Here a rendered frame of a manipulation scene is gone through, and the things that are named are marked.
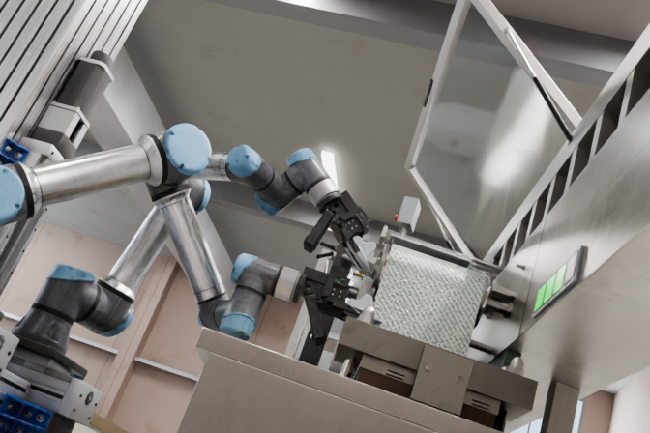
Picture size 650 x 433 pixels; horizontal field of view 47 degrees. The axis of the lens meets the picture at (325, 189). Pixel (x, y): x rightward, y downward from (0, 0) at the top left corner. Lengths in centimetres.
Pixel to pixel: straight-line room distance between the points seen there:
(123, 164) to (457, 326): 83
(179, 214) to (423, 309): 62
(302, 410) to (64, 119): 102
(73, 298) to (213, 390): 74
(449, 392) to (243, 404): 40
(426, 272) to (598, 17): 404
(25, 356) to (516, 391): 119
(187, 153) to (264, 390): 55
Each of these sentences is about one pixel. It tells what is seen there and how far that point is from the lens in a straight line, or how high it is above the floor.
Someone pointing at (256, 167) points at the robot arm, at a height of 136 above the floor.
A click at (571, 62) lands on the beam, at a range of 559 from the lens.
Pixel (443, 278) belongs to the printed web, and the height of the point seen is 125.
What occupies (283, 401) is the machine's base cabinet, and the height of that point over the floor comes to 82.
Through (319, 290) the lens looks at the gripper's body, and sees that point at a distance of 176.
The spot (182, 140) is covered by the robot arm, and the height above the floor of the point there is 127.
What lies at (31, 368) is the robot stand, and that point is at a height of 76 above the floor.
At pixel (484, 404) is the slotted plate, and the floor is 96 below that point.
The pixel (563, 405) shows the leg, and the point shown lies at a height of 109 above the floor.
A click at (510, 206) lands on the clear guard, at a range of 240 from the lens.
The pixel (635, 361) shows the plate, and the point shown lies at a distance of 170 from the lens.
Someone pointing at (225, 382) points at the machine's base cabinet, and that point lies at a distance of 146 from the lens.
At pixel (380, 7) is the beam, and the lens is 578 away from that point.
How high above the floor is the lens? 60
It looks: 24 degrees up
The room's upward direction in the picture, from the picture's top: 21 degrees clockwise
